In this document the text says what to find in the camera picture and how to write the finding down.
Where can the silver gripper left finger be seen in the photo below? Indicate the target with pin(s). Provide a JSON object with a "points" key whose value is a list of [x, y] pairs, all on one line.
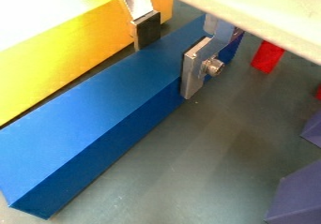
{"points": [[145, 22]]}

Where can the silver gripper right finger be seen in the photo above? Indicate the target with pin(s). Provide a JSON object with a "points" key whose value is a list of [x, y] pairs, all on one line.
{"points": [[201, 61]]}

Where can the blue rectangular block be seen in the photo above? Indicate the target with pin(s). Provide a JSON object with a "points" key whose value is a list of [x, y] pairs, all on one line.
{"points": [[59, 147]]}

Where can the yellow slotted board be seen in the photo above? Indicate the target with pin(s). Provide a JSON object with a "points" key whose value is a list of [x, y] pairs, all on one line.
{"points": [[53, 41]]}

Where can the red branched block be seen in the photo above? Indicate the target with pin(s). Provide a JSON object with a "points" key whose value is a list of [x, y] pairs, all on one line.
{"points": [[299, 71]]}

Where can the purple branched block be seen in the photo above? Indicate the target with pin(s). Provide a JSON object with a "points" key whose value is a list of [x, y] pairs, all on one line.
{"points": [[297, 200]]}

